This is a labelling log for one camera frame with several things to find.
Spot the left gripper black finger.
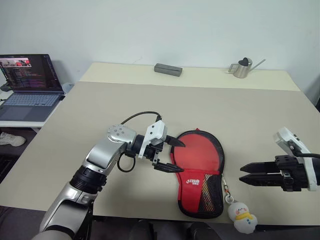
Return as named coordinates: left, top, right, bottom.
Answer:
left=152, top=162, right=185, bottom=174
left=164, top=134, right=186, bottom=148

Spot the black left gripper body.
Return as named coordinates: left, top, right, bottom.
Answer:
left=146, top=139, right=168, bottom=171

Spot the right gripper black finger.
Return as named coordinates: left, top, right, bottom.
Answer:
left=238, top=173, right=285, bottom=187
left=239, top=161, right=278, bottom=174

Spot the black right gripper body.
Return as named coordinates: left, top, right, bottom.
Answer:
left=274, top=154, right=310, bottom=193

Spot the red and black paddle case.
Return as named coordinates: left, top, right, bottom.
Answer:
left=169, top=127, right=225, bottom=220

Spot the white snowman plush keychain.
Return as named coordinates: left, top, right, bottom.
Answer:
left=221, top=174, right=258, bottom=235

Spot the black table base bar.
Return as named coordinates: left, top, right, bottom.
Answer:
left=254, top=224, right=320, bottom=232

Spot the grey rectangular box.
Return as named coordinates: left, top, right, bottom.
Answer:
left=154, top=63, right=183, bottom=78

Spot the dark rounded shape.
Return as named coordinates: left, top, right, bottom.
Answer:
left=187, top=222, right=221, bottom=240

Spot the dark grey chair back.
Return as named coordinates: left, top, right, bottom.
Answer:
left=305, top=74, right=320, bottom=113

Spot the silver metal watering can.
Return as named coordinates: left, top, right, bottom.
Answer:
left=227, top=57, right=267, bottom=79

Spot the white shoe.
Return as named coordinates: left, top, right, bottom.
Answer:
left=0, top=131, right=27, bottom=148

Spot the open grey laptop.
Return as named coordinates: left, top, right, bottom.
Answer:
left=0, top=53, right=66, bottom=123

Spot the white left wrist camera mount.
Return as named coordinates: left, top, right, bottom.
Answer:
left=137, top=120, right=168, bottom=160

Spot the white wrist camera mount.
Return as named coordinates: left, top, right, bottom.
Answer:
left=137, top=120, right=168, bottom=160
left=272, top=126, right=320, bottom=192

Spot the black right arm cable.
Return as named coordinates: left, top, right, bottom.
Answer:
left=287, top=139, right=320, bottom=159

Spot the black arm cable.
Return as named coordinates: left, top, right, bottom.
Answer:
left=287, top=139, right=320, bottom=159
left=116, top=111, right=163, bottom=173

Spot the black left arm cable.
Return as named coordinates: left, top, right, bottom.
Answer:
left=116, top=111, right=163, bottom=173

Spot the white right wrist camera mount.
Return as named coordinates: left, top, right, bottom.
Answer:
left=272, top=126, right=320, bottom=192

